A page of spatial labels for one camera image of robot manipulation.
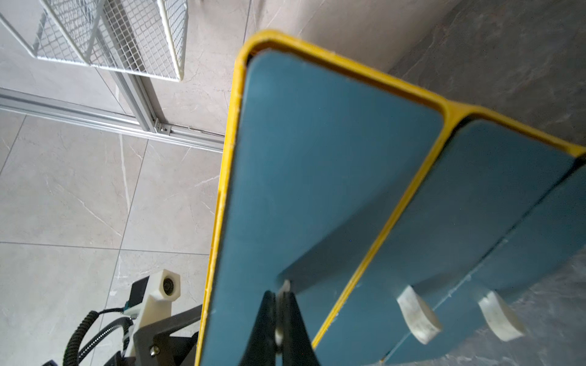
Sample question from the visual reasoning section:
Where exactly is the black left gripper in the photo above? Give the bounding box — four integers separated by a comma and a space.
105, 305, 202, 366

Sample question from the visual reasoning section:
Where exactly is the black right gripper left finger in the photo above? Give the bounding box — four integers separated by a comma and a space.
239, 291, 276, 366

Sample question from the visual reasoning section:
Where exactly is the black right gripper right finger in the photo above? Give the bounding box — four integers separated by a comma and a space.
281, 292, 320, 366

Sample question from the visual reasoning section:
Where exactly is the yellow drawer cabinet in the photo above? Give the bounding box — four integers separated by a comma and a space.
195, 30, 585, 365

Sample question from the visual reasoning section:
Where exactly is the white wire mesh basket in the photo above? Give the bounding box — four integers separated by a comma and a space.
1, 0, 189, 82

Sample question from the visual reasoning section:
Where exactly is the teal drawer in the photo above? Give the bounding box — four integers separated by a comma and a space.
201, 50, 443, 365
384, 159, 586, 366
316, 120, 574, 365

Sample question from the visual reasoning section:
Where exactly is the teal bottom drawer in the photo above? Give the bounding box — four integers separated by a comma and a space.
384, 159, 586, 366

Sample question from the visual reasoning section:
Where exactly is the teal top drawer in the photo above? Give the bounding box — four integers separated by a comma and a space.
201, 50, 443, 365

